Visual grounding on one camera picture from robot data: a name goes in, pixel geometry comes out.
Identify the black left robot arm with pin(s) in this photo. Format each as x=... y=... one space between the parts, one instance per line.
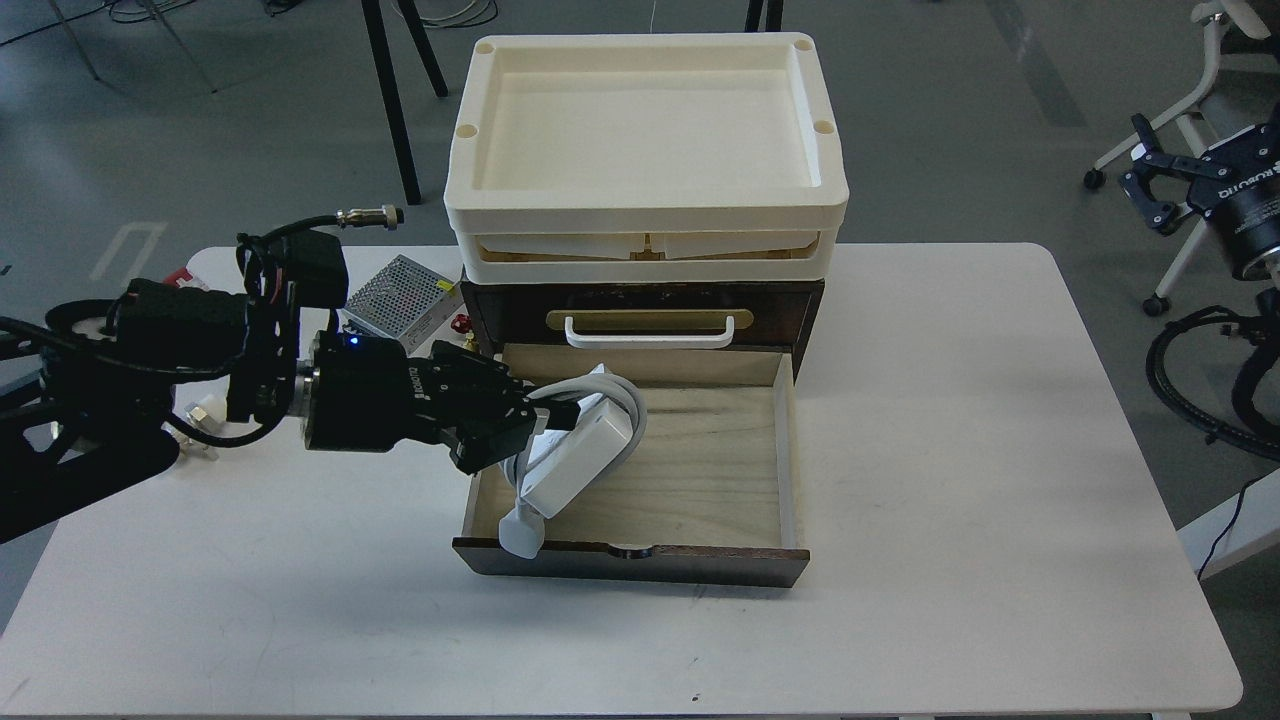
x=121 y=379

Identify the white red circuit breaker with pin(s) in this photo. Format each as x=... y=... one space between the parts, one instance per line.
x=184 y=278

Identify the black table leg left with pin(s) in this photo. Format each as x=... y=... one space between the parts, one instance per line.
x=388 y=86

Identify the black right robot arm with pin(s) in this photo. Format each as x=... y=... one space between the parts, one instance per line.
x=1162 y=187

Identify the black table leg right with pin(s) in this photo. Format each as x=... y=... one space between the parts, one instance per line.
x=764 y=16

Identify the open wooden drawer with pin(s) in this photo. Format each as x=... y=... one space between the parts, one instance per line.
x=707 y=498

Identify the metal mesh power supply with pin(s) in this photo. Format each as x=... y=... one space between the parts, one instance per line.
x=404 y=301

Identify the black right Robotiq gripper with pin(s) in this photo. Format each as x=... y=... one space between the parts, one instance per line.
x=1250 y=205

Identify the brass valve red handle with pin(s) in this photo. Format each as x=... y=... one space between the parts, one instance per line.
x=462 y=325

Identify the dark wooden cabinet body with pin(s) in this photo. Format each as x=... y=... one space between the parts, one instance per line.
x=522 y=325

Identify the white charger with cable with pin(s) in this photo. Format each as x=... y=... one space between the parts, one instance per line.
x=557 y=465

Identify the cream plastic stacking tray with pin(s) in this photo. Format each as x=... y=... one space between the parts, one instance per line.
x=646 y=159

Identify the metal fitting white caps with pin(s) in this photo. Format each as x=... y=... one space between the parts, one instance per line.
x=208 y=415

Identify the white upper drawer handle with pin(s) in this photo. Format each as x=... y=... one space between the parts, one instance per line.
x=651 y=340

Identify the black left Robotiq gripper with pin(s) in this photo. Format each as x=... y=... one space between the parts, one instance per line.
x=365 y=394

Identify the black table leg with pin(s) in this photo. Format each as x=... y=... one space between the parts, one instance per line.
x=764 y=16
x=388 y=86

